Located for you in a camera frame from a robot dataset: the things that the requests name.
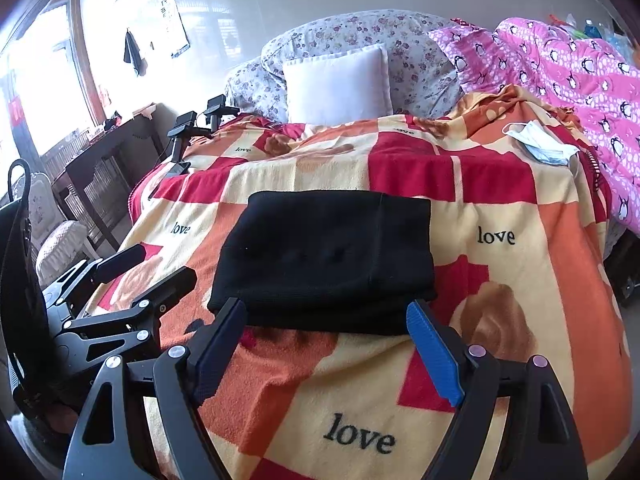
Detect light blue face mask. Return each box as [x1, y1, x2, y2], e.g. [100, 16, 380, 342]
[502, 120, 581, 167]

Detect white pillow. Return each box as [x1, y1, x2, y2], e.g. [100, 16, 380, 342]
[281, 44, 396, 125]

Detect pink penguin print quilt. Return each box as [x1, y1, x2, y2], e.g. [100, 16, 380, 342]
[427, 16, 640, 236]

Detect wooden framed window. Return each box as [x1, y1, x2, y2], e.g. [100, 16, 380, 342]
[0, 0, 101, 171]

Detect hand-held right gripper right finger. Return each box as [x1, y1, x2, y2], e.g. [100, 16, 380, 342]
[406, 300, 591, 480]

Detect dark wooden desk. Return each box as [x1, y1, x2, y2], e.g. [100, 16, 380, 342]
[52, 107, 173, 253]

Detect red orange checked blanket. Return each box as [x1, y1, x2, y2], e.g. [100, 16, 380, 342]
[95, 85, 631, 480]

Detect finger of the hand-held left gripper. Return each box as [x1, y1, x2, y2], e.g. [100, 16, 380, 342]
[42, 244, 147, 311]
[54, 266, 199, 377]

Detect black hanging cloth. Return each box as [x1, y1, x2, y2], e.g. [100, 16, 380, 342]
[124, 30, 147, 77]

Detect white cushioned chair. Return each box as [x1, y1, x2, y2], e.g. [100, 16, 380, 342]
[25, 172, 96, 286]

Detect black pants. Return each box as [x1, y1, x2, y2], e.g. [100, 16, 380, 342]
[207, 191, 438, 337]

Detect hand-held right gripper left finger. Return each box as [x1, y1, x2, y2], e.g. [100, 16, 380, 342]
[62, 297, 249, 480]

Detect wall poster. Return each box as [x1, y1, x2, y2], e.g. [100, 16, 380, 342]
[157, 0, 191, 58]

